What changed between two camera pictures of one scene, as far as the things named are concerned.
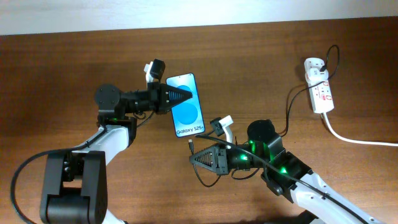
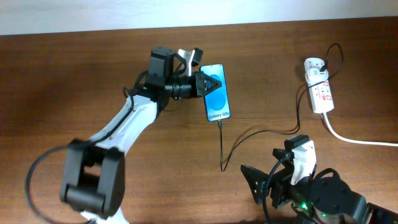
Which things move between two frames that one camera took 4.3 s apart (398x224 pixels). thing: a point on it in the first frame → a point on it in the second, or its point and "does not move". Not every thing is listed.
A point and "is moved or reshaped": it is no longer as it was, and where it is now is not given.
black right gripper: (224, 162) → (283, 181)
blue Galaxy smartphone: (188, 116) → (217, 102)
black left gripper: (160, 96) → (198, 84)
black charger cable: (280, 134) is moved or reshaped
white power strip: (320, 93) does not move
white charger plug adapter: (313, 75) does not move
